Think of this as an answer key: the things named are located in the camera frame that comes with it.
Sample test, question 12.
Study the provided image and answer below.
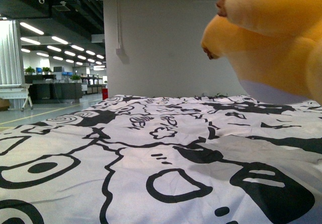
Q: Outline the white pleated column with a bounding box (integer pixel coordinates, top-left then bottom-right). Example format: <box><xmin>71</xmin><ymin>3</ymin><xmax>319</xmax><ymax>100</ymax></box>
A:
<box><xmin>0</xmin><ymin>19</ymin><xmax>28</xmax><ymax>109</ymax></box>

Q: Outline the black and white cartoon duvet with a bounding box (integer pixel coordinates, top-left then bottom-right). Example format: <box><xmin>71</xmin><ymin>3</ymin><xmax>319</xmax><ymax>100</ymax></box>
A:
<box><xmin>1</xmin><ymin>95</ymin><xmax>321</xmax><ymax>223</ymax></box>

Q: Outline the red fire extinguisher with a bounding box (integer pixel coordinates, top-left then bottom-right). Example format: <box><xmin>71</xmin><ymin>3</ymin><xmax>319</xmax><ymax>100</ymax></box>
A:
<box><xmin>102</xmin><ymin>88</ymin><xmax>109</xmax><ymax>100</ymax></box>

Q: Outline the cardboard box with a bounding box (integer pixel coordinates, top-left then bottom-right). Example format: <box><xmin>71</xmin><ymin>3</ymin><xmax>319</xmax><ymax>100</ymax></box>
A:
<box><xmin>0</xmin><ymin>99</ymin><xmax>10</xmax><ymax>112</ymax></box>

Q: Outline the potted green plant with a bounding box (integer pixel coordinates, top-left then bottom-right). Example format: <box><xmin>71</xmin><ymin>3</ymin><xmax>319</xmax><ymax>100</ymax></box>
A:
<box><xmin>24</xmin><ymin>66</ymin><xmax>36</xmax><ymax>75</ymax></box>

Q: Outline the dark office counter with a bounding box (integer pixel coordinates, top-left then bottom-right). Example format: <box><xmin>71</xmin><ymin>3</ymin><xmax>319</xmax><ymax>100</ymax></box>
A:
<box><xmin>25</xmin><ymin>74</ymin><xmax>83</xmax><ymax>104</ymax></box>

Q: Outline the orange plush toy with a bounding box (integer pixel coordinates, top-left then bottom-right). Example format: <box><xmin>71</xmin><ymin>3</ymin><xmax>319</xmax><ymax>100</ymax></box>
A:
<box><xmin>201</xmin><ymin>0</ymin><xmax>321</xmax><ymax>104</ymax></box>

